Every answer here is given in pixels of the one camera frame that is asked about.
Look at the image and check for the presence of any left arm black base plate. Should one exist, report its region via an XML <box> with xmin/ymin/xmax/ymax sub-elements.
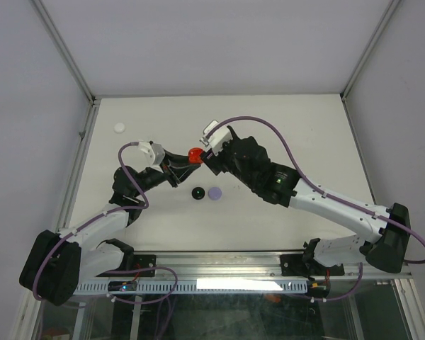
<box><xmin>127</xmin><ymin>254</ymin><xmax>157</xmax><ymax>278</ymax></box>

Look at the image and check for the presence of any aluminium frame post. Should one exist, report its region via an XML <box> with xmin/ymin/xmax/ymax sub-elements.
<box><xmin>29</xmin><ymin>0</ymin><xmax>96</xmax><ymax>105</ymax></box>
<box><xmin>340</xmin><ymin>0</ymin><xmax>402</xmax><ymax>102</ymax></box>

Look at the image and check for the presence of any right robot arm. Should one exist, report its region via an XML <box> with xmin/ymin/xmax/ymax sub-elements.
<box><xmin>201</xmin><ymin>120</ymin><xmax>411</xmax><ymax>274</ymax></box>

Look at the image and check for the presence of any white round charging case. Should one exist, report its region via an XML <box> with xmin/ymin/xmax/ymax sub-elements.
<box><xmin>113</xmin><ymin>123</ymin><xmax>125</xmax><ymax>134</ymax></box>

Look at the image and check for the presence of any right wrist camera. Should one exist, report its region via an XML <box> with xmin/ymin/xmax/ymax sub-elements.
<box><xmin>200</xmin><ymin>120</ymin><xmax>232</xmax><ymax>156</ymax></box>

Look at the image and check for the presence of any white slotted cable duct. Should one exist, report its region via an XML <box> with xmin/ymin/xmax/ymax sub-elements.
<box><xmin>74</xmin><ymin>278</ymin><xmax>308</xmax><ymax>295</ymax></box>

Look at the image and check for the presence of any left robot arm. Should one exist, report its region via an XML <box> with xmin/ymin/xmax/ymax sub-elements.
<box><xmin>18</xmin><ymin>143</ymin><xmax>202</xmax><ymax>306</ymax></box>

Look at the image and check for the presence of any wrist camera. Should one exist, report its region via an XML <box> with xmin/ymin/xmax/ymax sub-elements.
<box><xmin>137</xmin><ymin>141</ymin><xmax>166</xmax><ymax>171</ymax></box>
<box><xmin>200</xmin><ymin>120</ymin><xmax>232</xmax><ymax>156</ymax></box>

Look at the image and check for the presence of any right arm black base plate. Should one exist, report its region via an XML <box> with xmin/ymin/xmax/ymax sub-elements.
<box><xmin>279</xmin><ymin>254</ymin><xmax>345</xmax><ymax>279</ymax></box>

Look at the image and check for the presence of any purple round earbud charging case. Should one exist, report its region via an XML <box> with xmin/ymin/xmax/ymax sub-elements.
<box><xmin>208</xmin><ymin>187</ymin><xmax>222</xmax><ymax>200</ymax></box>

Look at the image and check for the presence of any orange round charging case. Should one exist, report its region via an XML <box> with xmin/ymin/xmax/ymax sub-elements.
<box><xmin>188</xmin><ymin>147</ymin><xmax>204</xmax><ymax>165</ymax></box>

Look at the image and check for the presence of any black round charging case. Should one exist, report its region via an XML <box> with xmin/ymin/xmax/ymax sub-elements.
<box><xmin>191</xmin><ymin>186</ymin><xmax>205</xmax><ymax>200</ymax></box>

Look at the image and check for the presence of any aluminium frame post right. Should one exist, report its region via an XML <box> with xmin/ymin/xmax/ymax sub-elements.
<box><xmin>340</xmin><ymin>0</ymin><xmax>402</xmax><ymax>102</ymax></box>

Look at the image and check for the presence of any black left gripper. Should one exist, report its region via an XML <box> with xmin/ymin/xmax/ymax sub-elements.
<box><xmin>132</xmin><ymin>149</ymin><xmax>200</xmax><ymax>198</ymax></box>

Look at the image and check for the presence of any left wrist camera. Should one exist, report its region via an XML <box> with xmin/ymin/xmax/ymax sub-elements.
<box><xmin>137</xmin><ymin>141</ymin><xmax>166</xmax><ymax>171</ymax></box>

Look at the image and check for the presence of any aluminium mounting rail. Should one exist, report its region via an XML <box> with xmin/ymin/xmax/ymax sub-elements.
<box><xmin>77</xmin><ymin>250</ymin><xmax>410</xmax><ymax>281</ymax></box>

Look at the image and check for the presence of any aluminium frame post left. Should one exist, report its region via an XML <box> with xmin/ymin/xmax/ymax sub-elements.
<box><xmin>29</xmin><ymin>0</ymin><xmax>96</xmax><ymax>105</ymax></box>

